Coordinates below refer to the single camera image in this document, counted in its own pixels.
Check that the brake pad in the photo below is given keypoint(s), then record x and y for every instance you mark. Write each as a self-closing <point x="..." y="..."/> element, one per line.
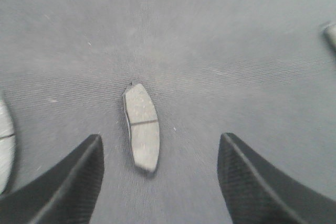
<point x="7" y="145"/>
<point x="143" y="127"/>
<point x="329" y="35"/>

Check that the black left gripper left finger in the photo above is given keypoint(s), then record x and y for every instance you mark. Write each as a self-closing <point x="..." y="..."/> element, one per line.
<point x="66" y="193"/>

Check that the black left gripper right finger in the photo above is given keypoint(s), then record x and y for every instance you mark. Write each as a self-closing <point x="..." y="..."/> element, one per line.
<point x="255" y="191"/>

